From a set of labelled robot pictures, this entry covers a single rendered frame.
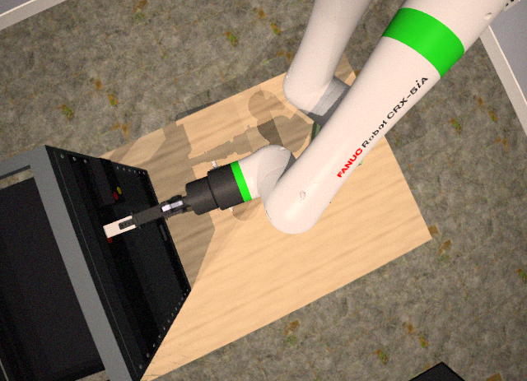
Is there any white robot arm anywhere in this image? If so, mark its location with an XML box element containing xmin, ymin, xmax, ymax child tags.
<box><xmin>207</xmin><ymin>0</ymin><xmax>509</xmax><ymax>235</ymax></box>

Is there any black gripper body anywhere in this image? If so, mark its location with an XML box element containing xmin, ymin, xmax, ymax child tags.
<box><xmin>170</xmin><ymin>176</ymin><xmax>219</xmax><ymax>215</ymax></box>

